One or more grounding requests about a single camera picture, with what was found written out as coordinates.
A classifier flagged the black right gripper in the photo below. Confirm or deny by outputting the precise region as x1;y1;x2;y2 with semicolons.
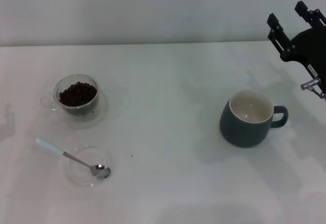
266;1;326;93

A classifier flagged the dark teal ceramic mug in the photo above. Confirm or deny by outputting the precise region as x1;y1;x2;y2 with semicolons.
220;89;289;148

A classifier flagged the metal spoon with blue handle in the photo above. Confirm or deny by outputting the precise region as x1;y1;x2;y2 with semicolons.
35;137;112;180

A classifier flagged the pile of coffee beans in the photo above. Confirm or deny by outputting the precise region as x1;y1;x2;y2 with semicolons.
59;81;98;107

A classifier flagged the clear glass saucer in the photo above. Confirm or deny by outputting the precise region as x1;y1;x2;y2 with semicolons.
55;89;109;129

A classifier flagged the small clear glass dish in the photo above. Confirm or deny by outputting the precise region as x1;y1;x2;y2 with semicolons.
64;146;115;188

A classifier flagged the silver cable connector plug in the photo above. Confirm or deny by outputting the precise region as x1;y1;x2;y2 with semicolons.
300;77;326;100

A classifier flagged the clear glass cup with handle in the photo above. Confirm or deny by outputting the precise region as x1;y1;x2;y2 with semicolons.
40;73;100;116

